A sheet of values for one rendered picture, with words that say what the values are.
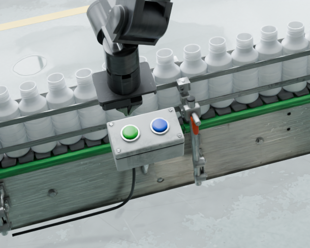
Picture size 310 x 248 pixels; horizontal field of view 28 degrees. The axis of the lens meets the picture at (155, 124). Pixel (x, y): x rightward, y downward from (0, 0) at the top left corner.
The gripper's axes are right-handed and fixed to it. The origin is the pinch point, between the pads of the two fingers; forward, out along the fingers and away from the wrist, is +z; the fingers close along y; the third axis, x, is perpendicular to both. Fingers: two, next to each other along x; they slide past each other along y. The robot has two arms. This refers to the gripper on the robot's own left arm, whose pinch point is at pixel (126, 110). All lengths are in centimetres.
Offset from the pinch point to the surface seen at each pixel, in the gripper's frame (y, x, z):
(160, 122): -6.4, 0.1, 6.7
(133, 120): -1.6, -2.5, 7.8
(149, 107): -6.9, -10.7, 17.2
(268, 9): -123, -172, 190
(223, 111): -23.7, -8.4, 22.6
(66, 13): -3, -221, 208
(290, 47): -40.1, -14.0, 11.6
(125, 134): 0.8, 0.9, 6.8
